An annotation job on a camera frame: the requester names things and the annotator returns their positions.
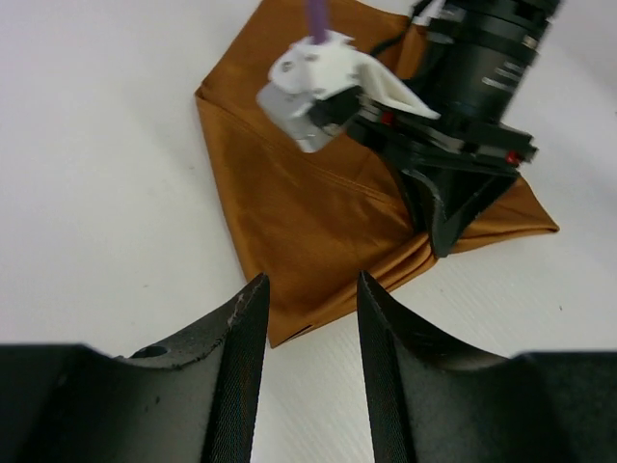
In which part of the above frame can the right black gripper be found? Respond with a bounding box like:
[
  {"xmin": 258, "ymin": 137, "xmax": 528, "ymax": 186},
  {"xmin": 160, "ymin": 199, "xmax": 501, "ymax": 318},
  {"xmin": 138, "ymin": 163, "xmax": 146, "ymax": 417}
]
[{"xmin": 344, "ymin": 95, "xmax": 537, "ymax": 258}]

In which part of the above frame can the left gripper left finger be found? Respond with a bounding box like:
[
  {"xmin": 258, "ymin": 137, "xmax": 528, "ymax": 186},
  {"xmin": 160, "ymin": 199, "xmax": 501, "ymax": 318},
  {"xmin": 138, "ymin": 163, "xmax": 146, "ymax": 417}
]
[{"xmin": 1, "ymin": 275, "xmax": 270, "ymax": 462}]

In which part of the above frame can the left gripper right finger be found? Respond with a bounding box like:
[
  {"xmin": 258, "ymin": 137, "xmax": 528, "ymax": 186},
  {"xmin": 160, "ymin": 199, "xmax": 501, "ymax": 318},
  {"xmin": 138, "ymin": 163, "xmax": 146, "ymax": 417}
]
[{"xmin": 357, "ymin": 272, "xmax": 616, "ymax": 462}]

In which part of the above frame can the brown cloth napkin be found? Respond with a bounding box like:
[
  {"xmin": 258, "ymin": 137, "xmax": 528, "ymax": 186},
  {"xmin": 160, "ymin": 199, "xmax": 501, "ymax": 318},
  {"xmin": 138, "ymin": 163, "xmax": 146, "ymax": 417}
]
[{"xmin": 194, "ymin": 0, "xmax": 560, "ymax": 349}]

